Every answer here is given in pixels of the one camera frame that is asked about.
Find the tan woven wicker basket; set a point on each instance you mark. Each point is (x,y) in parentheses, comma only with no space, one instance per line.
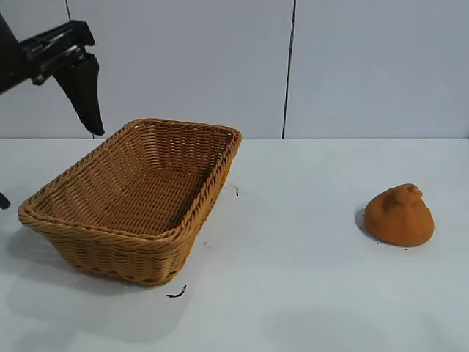
(128,190)

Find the orange knobbed citrus fruit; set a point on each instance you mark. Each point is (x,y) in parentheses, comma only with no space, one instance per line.
(399,223)

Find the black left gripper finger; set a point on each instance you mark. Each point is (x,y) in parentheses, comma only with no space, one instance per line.
(3,201)

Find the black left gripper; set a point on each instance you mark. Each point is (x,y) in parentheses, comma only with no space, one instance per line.
(47,47)

